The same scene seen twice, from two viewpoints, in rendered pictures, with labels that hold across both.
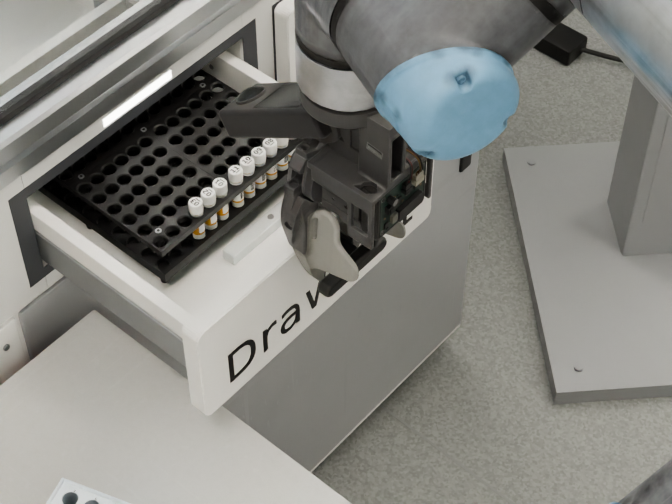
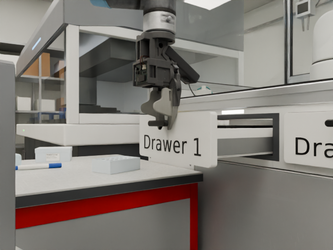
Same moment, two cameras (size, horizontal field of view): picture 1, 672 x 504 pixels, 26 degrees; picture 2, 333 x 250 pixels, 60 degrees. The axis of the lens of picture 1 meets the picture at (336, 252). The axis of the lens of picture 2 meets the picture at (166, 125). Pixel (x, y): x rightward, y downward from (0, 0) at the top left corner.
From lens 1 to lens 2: 1.45 m
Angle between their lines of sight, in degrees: 100
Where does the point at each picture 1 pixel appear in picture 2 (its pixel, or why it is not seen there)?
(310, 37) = not seen: hidden behind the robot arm
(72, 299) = (206, 170)
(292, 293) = (159, 133)
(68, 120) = (214, 103)
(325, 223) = (153, 93)
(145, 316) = not seen: hidden behind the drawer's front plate
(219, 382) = (142, 143)
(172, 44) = (246, 100)
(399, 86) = not seen: outside the picture
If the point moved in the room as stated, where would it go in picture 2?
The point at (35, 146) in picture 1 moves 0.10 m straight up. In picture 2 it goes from (205, 104) to (205, 71)
